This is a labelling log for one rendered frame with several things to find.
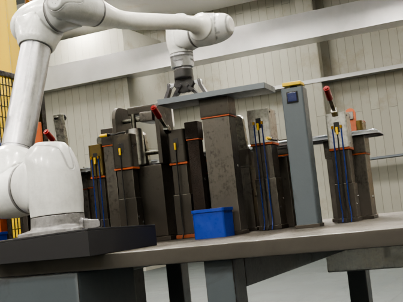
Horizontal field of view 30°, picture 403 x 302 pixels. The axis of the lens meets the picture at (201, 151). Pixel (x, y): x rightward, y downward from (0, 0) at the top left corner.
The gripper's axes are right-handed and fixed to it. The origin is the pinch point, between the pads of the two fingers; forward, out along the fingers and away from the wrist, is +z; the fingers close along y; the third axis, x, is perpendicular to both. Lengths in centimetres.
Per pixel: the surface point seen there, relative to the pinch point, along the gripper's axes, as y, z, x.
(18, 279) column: -20, 48, -91
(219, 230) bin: 24, 41, -49
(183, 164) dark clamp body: 5.2, 18.0, -23.4
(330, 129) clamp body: 57, 13, -21
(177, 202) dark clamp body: 1.4, 31.0, -23.8
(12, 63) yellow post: -104, -48, 44
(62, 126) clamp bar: -45.1, -3.3, -16.7
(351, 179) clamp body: 61, 30, -20
